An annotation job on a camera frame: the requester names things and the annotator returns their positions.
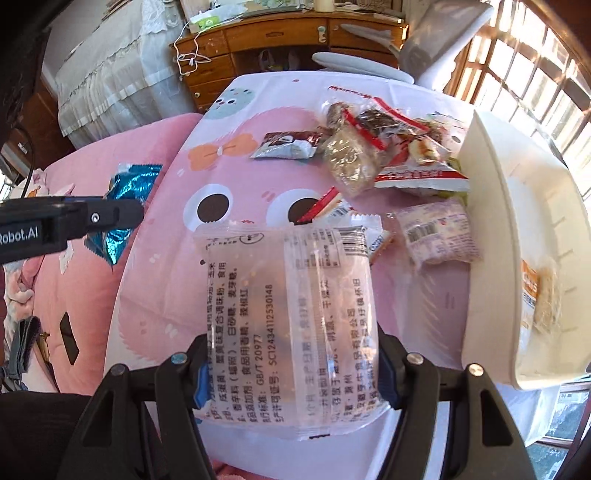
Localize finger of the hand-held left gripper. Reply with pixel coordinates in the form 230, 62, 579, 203
65, 196, 145, 241

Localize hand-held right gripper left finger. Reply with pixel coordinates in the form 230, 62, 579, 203
55, 333, 218, 480

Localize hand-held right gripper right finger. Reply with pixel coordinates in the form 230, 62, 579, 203
372, 331, 539, 480

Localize blue foil candy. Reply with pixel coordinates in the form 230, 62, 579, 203
85, 162, 163, 267

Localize large clear snack packet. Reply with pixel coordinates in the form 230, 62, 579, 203
193, 222, 384, 440

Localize white packet blue print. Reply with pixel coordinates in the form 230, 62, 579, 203
339, 203, 395, 264

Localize brown chocolate packet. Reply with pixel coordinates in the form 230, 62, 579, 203
250, 130, 326, 160

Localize white red-edged snack packet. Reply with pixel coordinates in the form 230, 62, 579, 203
374, 164, 471, 197

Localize white plastic tray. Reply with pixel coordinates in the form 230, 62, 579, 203
459, 110, 590, 391

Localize puffed rice ball packet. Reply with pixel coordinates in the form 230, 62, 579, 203
321, 124, 384, 197

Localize small clear pale snack packet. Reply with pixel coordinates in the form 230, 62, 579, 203
406, 113, 455, 167

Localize dark sesame packet red stripe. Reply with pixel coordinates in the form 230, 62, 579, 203
355, 104, 430, 151

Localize pink quilt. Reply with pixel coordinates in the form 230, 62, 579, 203
0, 113, 204, 394

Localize printed cartoon tablecloth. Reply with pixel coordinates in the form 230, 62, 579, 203
105, 71, 560, 480

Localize white lace cloth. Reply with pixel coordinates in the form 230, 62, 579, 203
55, 0, 186, 149

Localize pink white snack packet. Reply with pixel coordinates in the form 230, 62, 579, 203
397, 198, 482, 271

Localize orange oat bar packet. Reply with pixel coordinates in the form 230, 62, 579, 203
519, 261, 541, 334

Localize dark cloth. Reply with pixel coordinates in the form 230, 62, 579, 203
0, 391, 95, 480

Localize small red candy packet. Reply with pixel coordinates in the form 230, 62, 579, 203
294, 186, 343, 227

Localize green snack packet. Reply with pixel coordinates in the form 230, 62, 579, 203
434, 189, 468, 206

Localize green tissue pack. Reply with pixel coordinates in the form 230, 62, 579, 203
189, 11, 241, 34

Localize white plastic bag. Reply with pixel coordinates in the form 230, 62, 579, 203
259, 48, 302, 73

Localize wooden desk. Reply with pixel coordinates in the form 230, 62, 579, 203
171, 11, 409, 114

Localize nut candy packet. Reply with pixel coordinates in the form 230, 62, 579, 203
321, 85, 370, 132

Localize grey office chair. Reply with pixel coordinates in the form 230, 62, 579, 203
311, 0, 495, 89

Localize metal window grille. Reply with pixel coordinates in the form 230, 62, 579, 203
445, 0, 591, 222

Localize black cable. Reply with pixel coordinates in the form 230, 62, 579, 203
17, 117, 37, 200

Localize white cable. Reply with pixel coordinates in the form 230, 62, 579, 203
175, 18, 214, 80

